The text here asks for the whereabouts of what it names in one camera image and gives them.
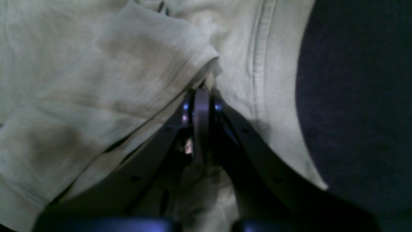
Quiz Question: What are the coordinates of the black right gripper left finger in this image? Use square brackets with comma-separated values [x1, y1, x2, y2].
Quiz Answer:
[36, 91, 195, 226]

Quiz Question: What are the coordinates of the light green T-shirt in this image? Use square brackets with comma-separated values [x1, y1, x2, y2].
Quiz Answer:
[1, 0, 328, 232]

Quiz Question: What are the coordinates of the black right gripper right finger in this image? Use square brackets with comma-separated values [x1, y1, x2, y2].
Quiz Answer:
[211, 91, 377, 226]

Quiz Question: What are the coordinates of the black table cloth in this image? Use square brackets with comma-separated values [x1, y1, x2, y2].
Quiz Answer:
[296, 0, 412, 232]

